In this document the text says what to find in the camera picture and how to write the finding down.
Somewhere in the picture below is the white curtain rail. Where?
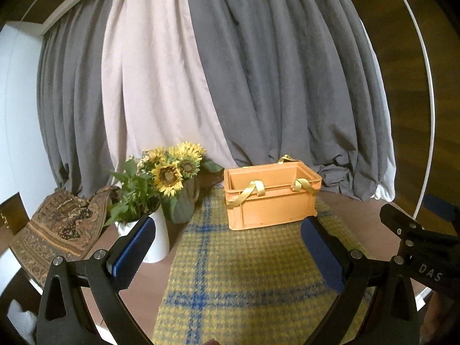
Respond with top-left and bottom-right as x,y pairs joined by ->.
20,0 -> 128,37

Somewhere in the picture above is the pale pink curtain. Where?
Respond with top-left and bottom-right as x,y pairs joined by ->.
101,0 -> 238,174

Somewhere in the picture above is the yellow blue plaid mat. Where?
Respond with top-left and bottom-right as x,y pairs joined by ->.
153,185 -> 375,345

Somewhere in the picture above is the white hoop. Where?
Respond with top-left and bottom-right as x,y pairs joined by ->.
385,0 -> 437,221

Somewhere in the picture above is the orange plastic crate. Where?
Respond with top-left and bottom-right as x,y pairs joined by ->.
223,154 -> 323,231

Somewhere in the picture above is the green leafy plant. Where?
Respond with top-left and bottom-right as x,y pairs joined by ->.
103,157 -> 162,228

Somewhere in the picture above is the person's right forearm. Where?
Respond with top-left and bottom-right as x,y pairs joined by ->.
428,289 -> 460,345

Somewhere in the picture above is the brown patterned cloth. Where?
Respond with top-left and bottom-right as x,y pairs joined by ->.
9,185 -> 122,290

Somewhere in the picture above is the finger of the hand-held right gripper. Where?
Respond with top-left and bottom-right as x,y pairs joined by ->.
423,194 -> 460,221
380,204 -> 422,239

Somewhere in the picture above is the brown wooden furniture piece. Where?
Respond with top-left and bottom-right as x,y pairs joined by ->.
0,192 -> 32,238

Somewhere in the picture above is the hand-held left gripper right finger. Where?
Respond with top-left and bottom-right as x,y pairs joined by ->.
301,216 -> 419,345

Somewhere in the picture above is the white ribbed vase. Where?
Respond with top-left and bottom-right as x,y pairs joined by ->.
115,206 -> 170,264

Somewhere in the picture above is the grey curtain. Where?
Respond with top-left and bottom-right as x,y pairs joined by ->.
183,0 -> 396,202
36,0 -> 127,199

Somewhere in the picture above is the artificial sunflower bouquet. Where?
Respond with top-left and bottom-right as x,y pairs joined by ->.
138,141 -> 224,199

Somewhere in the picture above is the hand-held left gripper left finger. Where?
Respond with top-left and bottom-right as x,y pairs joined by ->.
36,216 -> 156,345

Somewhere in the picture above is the green ribbed vase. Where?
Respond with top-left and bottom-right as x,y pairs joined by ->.
161,177 -> 200,224

